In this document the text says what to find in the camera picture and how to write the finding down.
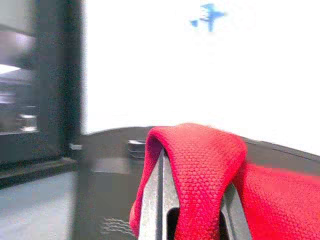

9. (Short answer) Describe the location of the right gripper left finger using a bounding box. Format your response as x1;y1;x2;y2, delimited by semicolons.
138;147;181;240

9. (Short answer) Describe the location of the red mesh cloth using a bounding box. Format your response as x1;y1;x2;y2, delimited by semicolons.
129;122;320;240

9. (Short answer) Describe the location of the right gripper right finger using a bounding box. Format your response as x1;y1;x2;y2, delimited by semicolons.
219;183;253;240

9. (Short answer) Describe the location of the dark vertical post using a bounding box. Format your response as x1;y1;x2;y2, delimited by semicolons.
32;0;87;163

